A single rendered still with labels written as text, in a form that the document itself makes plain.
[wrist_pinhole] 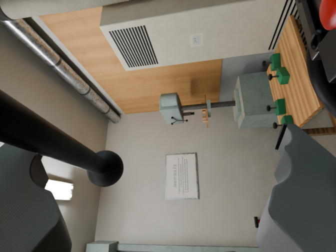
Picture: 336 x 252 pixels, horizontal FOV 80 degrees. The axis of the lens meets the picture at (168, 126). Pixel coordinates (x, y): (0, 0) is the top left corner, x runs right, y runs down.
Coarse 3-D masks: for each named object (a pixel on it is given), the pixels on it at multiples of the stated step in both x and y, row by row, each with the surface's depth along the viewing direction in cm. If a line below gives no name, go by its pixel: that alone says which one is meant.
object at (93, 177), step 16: (0, 96) 6; (0, 112) 6; (16, 112) 6; (32, 112) 7; (0, 128) 6; (16, 128) 6; (32, 128) 7; (48, 128) 8; (16, 144) 7; (32, 144) 7; (48, 144) 8; (64, 144) 9; (80, 144) 12; (64, 160) 11; (80, 160) 12; (96, 160) 14; (112, 160) 19; (96, 176) 18; (112, 176) 18
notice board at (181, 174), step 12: (168, 156) 299; (180, 156) 296; (192, 156) 293; (168, 168) 293; (180, 168) 289; (192, 168) 286; (168, 180) 286; (180, 180) 283; (192, 180) 280; (168, 192) 280; (180, 192) 277; (192, 192) 274
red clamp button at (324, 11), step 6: (324, 0) 14; (330, 0) 14; (324, 6) 14; (330, 6) 14; (324, 12) 14; (330, 12) 14; (324, 18) 14; (330, 18) 14; (324, 24) 15; (330, 24) 14
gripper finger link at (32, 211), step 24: (0, 168) 7; (24, 168) 7; (0, 192) 7; (24, 192) 7; (48, 192) 7; (0, 216) 6; (24, 216) 6; (48, 216) 6; (0, 240) 5; (24, 240) 5; (48, 240) 5
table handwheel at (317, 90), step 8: (312, 64) 30; (320, 64) 29; (312, 72) 29; (320, 72) 29; (312, 80) 29; (320, 80) 28; (320, 88) 28; (328, 88) 28; (320, 96) 29; (328, 96) 28; (328, 104) 28
